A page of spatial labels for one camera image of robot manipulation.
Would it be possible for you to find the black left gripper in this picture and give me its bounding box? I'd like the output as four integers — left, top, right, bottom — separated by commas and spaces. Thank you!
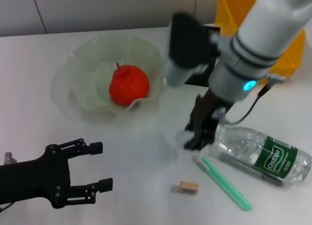
0, 138, 114, 209

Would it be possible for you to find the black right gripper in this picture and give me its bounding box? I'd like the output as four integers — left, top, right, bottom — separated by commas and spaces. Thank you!
184, 87, 235, 150

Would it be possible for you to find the clear green-label water bottle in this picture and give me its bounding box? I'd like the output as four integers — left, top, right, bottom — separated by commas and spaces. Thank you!
211, 125, 312, 186

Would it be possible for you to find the green pen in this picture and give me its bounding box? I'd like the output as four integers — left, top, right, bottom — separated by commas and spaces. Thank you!
194, 155, 253, 212

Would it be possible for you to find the grey marker pen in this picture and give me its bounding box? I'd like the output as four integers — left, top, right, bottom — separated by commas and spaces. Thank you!
218, 153, 285, 187

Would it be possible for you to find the black mesh pen holder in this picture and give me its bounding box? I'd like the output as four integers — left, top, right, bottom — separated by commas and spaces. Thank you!
180, 24, 221, 88

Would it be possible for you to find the green glass fruit plate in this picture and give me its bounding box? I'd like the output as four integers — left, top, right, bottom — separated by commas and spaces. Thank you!
65, 35, 164, 115

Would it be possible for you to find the silver connector plug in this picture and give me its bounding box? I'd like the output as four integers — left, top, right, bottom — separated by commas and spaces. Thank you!
4, 151, 17, 164

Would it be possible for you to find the yellow plastic bin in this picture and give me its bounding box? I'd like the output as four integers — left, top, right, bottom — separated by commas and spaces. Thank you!
215, 0, 307, 80

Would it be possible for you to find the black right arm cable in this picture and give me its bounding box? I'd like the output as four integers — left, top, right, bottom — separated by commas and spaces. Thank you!
219, 73, 285, 125

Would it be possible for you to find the black grey right wrist camera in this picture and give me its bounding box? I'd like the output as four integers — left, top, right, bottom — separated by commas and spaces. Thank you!
164, 12, 220, 88

